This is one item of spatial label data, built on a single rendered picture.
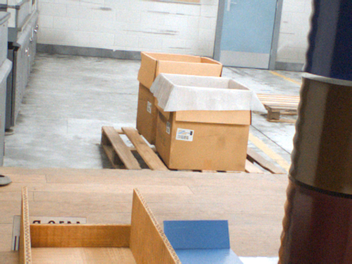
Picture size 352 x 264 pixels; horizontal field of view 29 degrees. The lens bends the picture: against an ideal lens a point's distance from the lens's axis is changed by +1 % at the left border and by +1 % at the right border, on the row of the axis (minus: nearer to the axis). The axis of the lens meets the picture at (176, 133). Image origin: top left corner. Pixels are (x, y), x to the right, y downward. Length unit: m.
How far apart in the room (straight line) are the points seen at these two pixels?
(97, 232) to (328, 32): 0.54
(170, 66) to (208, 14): 7.01
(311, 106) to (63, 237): 0.53
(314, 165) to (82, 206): 0.67
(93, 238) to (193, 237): 0.11
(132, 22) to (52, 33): 1.32
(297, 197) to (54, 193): 0.71
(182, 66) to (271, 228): 3.70
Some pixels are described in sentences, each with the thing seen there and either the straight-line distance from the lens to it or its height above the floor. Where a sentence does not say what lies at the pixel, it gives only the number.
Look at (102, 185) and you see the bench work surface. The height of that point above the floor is 0.90.
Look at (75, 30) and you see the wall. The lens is 11.23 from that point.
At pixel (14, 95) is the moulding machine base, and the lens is 5.09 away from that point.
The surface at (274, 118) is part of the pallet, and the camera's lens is 6.75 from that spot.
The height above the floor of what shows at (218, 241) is 0.93.
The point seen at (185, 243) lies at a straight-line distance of 0.69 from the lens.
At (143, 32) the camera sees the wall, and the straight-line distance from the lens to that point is 11.31.
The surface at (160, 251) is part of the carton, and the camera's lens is 0.59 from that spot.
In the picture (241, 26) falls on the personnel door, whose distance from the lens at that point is 11.60.
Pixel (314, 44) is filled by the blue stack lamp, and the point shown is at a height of 1.17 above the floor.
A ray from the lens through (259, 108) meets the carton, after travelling 4.01.
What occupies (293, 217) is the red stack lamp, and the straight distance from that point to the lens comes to 0.23.
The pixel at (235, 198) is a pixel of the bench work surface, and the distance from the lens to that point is 0.96.
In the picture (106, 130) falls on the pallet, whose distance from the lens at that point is 4.94.
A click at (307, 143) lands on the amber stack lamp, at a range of 0.22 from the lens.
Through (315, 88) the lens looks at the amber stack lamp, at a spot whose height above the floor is 1.15.
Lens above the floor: 1.18
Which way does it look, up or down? 12 degrees down
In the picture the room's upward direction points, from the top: 5 degrees clockwise
